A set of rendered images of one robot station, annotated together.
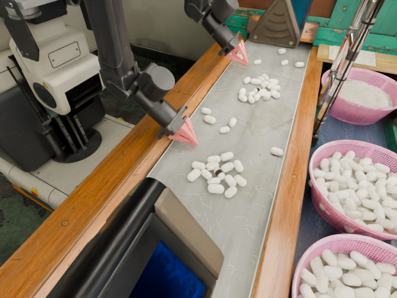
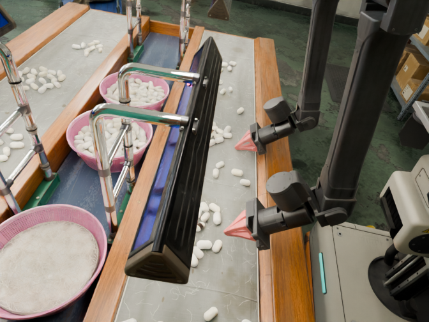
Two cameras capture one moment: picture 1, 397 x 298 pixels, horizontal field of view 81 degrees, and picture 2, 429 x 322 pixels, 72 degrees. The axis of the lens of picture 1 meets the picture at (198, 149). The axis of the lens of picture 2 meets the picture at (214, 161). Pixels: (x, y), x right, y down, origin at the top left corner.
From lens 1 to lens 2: 1.20 m
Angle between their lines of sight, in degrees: 87
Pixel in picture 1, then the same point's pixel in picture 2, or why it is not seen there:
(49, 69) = (413, 175)
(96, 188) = not seen: hidden behind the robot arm
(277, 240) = (174, 103)
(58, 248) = (266, 96)
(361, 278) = (135, 102)
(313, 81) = (119, 250)
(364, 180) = (110, 140)
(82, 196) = not seen: hidden behind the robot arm
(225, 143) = (214, 156)
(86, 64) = (409, 205)
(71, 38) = not seen: outside the picture
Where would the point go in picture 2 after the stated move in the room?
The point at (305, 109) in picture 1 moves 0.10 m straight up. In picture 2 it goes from (143, 191) to (142, 165)
